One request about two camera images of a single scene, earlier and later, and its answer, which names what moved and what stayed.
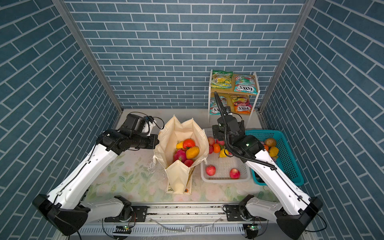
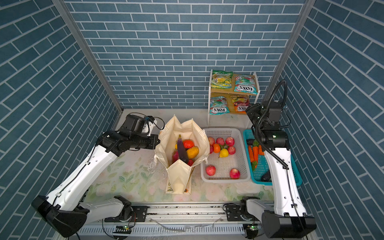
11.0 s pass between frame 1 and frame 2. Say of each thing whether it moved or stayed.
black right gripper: moved
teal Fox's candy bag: stayed
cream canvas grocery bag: stayed
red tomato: stayed
